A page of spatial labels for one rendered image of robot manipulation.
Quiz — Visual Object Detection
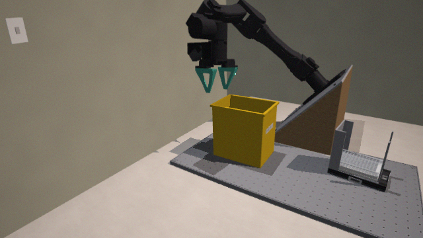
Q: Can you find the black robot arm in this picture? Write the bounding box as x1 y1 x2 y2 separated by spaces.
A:
186 0 345 105

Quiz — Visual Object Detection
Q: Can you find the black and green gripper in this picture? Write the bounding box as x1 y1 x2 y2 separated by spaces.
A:
195 41 238 93

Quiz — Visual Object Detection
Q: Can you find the yellow open bin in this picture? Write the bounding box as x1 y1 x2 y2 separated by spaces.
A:
210 95 280 168

